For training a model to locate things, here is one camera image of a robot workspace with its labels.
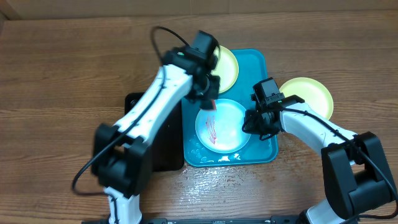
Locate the light blue plate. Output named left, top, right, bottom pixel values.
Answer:
left=195, top=99, right=251, bottom=154

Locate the green and orange sponge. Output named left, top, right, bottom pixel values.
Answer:
left=200, top=99, right=216, bottom=111

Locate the teal plastic tray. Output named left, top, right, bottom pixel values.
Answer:
left=182, top=49, right=279, bottom=167

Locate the black plastic tray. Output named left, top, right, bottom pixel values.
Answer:
left=123, top=91, right=185, bottom=172

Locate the yellow-green plate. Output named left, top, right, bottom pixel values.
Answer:
left=211, top=46, right=239, bottom=93
left=279, top=77, right=334, bottom=119

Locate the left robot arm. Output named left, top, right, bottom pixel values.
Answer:
left=91, top=45, right=220, bottom=223

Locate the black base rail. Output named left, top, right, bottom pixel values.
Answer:
left=81, top=214, right=358, bottom=224

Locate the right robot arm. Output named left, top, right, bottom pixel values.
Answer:
left=242, top=93, right=397, bottom=223

